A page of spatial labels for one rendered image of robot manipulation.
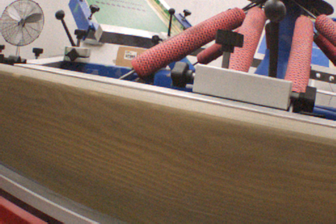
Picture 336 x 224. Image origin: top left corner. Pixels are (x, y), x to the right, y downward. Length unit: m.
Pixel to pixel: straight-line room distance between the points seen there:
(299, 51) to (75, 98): 0.57
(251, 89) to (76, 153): 0.29
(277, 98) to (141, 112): 0.29
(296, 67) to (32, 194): 0.54
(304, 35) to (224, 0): 3.79
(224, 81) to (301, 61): 0.27
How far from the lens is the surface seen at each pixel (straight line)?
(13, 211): 0.26
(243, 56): 0.68
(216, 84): 0.45
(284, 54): 0.96
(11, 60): 0.58
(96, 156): 0.18
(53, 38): 5.75
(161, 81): 0.84
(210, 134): 0.15
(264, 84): 0.43
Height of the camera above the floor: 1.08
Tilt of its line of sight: 6 degrees down
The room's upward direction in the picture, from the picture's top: 9 degrees clockwise
